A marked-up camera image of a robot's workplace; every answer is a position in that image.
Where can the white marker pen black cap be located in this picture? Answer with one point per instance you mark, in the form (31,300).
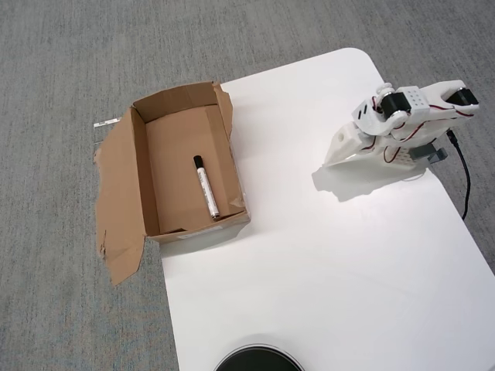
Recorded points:
(205,187)

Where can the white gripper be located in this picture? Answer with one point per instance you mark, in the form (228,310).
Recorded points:
(343,148)

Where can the torn brown cardboard box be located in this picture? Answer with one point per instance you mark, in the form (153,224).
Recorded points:
(170,174)

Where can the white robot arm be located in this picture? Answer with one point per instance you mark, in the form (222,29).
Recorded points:
(415,98)

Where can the black round disc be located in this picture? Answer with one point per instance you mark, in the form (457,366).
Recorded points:
(255,359)

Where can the white paper strip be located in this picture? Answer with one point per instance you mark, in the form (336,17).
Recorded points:
(104,123)

